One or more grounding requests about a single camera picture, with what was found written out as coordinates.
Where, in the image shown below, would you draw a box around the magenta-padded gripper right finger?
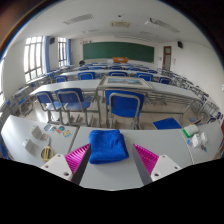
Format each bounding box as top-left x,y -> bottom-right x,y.
131,143 -> 183,186

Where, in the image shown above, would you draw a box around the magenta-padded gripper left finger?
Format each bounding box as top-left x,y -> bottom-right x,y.
40,143 -> 92,185

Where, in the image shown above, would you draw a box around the blue towel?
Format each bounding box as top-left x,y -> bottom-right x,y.
87,129 -> 130,165

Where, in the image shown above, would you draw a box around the small pale pink packet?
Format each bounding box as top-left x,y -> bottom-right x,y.
40,133 -> 51,143

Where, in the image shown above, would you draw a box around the small white box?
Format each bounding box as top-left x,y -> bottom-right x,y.
30,125 -> 43,140
22,138 -> 38,155

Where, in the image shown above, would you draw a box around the small white carton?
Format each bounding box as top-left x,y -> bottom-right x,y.
199,131 -> 209,145
191,133 -> 202,149

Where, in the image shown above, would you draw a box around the blue chair seat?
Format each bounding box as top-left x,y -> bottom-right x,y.
152,117 -> 183,131

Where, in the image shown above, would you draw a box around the green and white box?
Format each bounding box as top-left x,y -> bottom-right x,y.
182,123 -> 200,139

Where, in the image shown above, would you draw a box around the red-brown door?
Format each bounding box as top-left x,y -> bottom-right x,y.
219,118 -> 224,156

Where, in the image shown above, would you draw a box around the long grey classroom desk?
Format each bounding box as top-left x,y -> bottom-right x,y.
29,79 -> 103,128
96,75 -> 209,126

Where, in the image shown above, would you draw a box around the framed picture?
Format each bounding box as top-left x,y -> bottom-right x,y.
99,75 -> 153,90

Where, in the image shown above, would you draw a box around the group of blue classroom chairs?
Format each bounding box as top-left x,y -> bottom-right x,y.
0,61 -> 224,124

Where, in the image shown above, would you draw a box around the brown door with window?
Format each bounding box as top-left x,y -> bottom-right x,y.
162,45 -> 173,72

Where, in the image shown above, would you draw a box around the large white-framed window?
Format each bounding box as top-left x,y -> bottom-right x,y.
23,35 -> 44,83

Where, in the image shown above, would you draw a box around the blue curtain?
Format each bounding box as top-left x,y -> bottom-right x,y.
65,38 -> 72,66
42,35 -> 51,74

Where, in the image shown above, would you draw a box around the narrow white-framed window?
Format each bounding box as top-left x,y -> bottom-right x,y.
57,37 -> 68,68

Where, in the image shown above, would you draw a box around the orange lectern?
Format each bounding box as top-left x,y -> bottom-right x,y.
112,56 -> 129,64

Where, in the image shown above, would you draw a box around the green blackboard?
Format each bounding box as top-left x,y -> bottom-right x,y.
82,41 -> 156,63

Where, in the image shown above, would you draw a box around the group of ceiling light panels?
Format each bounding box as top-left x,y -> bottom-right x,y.
63,13 -> 181,38

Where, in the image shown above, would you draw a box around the ceiling air conditioner vent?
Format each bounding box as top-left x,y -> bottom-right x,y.
110,21 -> 132,28

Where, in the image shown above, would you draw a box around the yellow-handled scissors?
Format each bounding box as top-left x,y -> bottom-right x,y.
40,145 -> 55,162

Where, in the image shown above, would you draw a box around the blue chair with grey frame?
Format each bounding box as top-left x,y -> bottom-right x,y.
54,87 -> 94,127
34,90 -> 64,123
104,89 -> 146,130

